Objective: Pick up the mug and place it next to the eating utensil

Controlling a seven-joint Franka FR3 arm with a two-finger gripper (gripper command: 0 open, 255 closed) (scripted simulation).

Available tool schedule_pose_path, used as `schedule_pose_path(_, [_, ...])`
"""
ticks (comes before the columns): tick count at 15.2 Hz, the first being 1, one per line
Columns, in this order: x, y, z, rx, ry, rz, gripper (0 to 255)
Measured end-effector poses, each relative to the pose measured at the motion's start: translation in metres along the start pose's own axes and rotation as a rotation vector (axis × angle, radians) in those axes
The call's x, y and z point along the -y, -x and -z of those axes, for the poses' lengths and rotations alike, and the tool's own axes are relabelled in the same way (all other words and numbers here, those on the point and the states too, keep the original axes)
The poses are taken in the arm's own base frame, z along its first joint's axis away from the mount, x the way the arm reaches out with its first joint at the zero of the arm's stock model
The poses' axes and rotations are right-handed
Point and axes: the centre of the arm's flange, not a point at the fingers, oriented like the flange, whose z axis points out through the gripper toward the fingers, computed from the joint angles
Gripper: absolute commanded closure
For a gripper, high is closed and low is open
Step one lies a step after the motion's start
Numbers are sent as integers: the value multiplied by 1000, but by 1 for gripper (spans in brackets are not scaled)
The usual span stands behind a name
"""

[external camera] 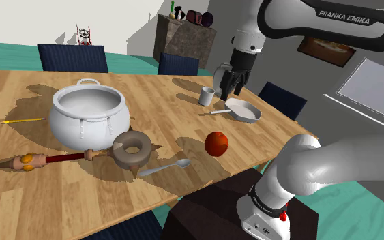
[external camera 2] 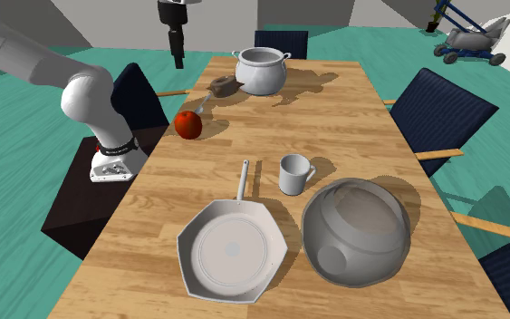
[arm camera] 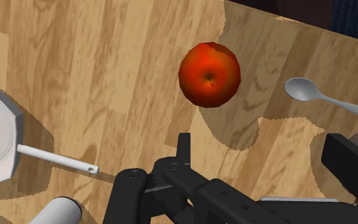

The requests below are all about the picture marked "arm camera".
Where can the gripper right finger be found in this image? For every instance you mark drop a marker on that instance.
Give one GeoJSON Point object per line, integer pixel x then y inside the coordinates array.
{"type": "Point", "coordinates": [352, 164]}

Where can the white cylinder with dark rim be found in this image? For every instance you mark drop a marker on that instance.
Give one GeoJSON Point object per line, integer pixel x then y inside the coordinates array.
{"type": "Point", "coordinates": [59, 212]}

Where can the red apple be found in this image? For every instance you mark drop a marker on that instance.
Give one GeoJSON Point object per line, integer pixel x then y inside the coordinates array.
{"type": "Point", "coordinates": [208, 74]}

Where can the grey spoon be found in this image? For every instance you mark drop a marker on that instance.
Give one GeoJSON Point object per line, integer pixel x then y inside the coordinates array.
{"type": "Point", "coordinates": [302, 89]}

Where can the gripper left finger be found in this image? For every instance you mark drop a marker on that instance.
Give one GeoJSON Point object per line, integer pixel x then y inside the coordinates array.
{"type": "Point", "coordinates": [166, 198]}

